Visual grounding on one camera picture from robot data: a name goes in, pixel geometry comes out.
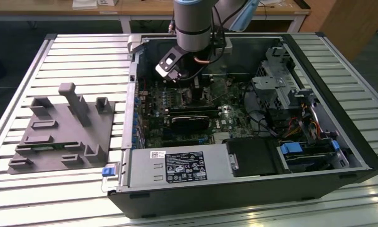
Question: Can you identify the metal socket cover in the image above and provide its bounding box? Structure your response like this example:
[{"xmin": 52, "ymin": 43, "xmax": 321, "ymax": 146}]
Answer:
[{"xmin": 207, "ymin": 78, "xmax": 233, "ymax": 102}]

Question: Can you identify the CPU socket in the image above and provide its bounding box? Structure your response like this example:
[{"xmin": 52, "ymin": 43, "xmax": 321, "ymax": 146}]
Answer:
[{"xmin": 179, "ymin": 87, "xmax": 215, "ymax": 107}]

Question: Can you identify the black RAM slot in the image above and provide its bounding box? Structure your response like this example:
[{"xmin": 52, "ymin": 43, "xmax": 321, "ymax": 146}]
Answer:
[
  {"xmin": 168, "ymin": 106, "xmax": 219, "ymax": 112},
  {"xmin": 168, "ymin": 111, "xmax": 221, "ymax": 117}
]

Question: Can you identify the black graphics card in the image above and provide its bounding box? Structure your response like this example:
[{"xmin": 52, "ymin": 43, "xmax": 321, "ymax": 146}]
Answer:
[{"xmin": 169, "ymin": 114, "xmax": 212, "ymax": 131}]

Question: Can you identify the green motherboard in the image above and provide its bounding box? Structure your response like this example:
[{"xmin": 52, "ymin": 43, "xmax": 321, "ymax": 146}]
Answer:
[{"xmin": 135, "ymin": 75, "xmax": 262, "ymax": 149}]

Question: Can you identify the small silver heat sink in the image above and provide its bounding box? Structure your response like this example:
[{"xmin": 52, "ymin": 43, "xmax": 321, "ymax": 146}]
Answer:
[{"xmin": 213, "ymin": 132, "xmax": 233, "ymax": 144}]

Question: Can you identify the black drive shroud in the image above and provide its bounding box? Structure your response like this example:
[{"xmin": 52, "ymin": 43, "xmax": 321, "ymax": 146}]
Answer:
[{"xmin": 225, "ymin": 138, "xmax": 293, "ymax": 178}]

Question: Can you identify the black PSU label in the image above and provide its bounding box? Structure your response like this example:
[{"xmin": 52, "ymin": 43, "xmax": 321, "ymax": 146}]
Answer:
[{"xmin": 165, "ymin": 151, "xmax": 209, "ymax": 184}]

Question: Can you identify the silver power supply unit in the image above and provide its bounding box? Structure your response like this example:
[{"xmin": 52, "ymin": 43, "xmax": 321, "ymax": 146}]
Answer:
[{"xmin": 125, "ymin": 143, "xmax": 237, "ymax": 190}]

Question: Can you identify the hard disk in blue carrier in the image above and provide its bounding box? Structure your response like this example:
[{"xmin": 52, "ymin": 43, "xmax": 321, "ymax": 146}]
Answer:
[{"xmin": 278, "ymin": 141, "xmax": 338, "ymax": 172}]

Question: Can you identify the grey parts rack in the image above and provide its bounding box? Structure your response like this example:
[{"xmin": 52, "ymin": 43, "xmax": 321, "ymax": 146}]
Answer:
[{"xmin": 7, "ymin": 82, "xmax": 117, "ymax": 175}]

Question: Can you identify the wooden cabinet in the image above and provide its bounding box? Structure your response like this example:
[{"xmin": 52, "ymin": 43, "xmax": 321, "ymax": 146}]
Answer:
[{"xmin": 301, "ymin": 0, "xmax": 378, "ymax": 61}]

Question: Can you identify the wooden desk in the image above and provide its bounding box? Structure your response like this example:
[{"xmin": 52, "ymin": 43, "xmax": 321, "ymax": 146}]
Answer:
[{"xmin": 0, "ymin": 0, "xmax": 312, "ymax": 34}]

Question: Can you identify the black PC case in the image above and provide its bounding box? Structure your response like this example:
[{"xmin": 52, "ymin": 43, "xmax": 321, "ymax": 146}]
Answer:
[{"xmin": 107, "ymin": 32, "xmax": 378, "ymax": 219}]

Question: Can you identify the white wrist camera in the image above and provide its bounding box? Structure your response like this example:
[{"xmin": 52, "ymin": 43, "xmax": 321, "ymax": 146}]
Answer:
[{"xmin": 155, "ymin": 46, "xmax": 187, "ymax": 83}]

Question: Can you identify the grey plastic bracket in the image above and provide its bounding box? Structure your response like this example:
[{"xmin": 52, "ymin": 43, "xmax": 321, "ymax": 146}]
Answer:
[{"xmin": 286, "ymin": 88, "xmax": 321, "ymax": 108}]

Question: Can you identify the orange yellow wire bundle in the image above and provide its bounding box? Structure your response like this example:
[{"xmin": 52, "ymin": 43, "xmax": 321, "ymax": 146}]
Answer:
[{"xmin": 286, "ymin": 117, "xmax": 322, "ymax": 140}]

